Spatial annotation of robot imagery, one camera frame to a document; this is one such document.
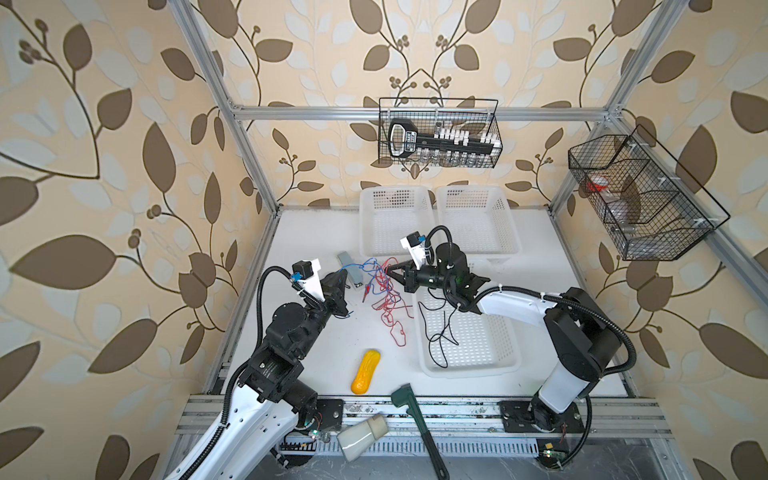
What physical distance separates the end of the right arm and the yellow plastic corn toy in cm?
23

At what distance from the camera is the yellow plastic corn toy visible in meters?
0.78

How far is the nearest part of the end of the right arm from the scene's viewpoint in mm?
665

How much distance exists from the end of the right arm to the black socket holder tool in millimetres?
320

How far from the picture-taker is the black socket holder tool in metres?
0.83
